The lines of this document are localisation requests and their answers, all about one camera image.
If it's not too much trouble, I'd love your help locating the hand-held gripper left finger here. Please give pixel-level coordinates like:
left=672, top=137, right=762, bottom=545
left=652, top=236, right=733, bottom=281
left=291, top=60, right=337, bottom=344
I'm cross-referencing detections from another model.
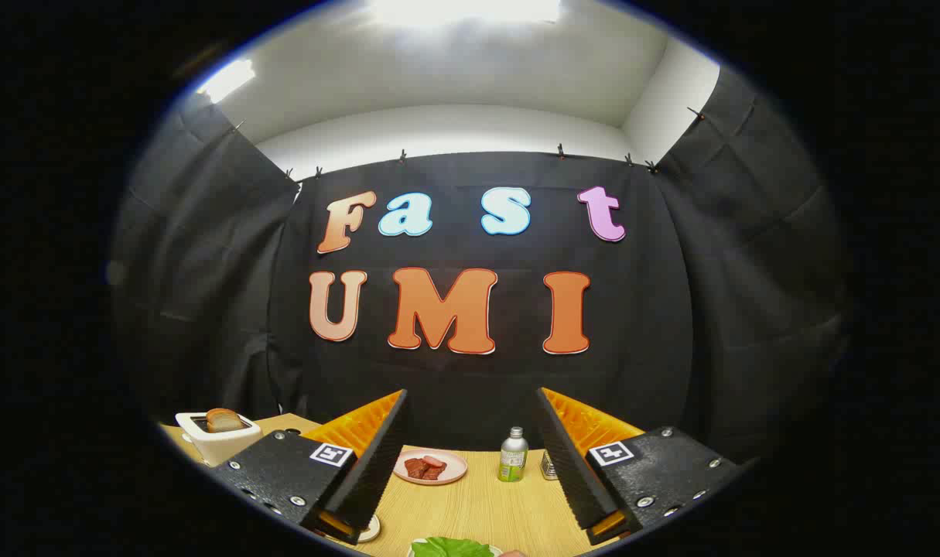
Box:
left=210, top=389, right=409, bottom=545

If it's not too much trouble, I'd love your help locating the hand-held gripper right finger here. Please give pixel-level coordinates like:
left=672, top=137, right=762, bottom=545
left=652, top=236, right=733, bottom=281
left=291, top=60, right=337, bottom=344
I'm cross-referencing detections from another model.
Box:
left=535, top=387, right=743, bottom=547

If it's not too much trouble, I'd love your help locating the green lettuce leaf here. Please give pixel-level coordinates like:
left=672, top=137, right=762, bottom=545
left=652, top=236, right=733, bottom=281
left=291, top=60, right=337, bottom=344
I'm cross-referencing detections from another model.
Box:
left=412, top=536, right=495, bottom=557

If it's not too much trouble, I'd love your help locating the green label metal bottle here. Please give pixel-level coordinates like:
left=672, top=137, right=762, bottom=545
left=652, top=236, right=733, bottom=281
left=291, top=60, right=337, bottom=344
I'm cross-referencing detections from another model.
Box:
left=497, top=426, right=529, bottom=483

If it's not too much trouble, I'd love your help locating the pink plate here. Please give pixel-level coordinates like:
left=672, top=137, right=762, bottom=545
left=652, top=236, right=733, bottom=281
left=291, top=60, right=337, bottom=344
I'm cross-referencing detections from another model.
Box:
left=393, top=449, right=468, bottom=486

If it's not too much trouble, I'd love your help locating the black backdrop cloth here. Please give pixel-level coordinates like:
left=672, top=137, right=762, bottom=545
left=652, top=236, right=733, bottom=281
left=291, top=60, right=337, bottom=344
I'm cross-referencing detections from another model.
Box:
left=110, top=66, right=853, bottom=465

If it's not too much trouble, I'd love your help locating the rounded square white plate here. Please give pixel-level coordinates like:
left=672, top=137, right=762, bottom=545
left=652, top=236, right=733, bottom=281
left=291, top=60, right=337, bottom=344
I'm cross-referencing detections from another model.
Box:
left=406, top=539, right=504, bottom=557

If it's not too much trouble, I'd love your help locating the white toaster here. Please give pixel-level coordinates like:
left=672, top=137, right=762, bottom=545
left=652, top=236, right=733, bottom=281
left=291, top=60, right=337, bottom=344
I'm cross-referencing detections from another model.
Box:
left=176, top=412, right=263, bottom=467

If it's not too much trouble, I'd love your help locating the ceiling light panel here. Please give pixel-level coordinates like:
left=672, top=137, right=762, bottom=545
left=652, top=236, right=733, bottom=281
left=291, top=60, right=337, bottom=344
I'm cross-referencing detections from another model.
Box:
left=197, top=60, right=256, bottom=104
left=369, top=0, right=563, bottom=26

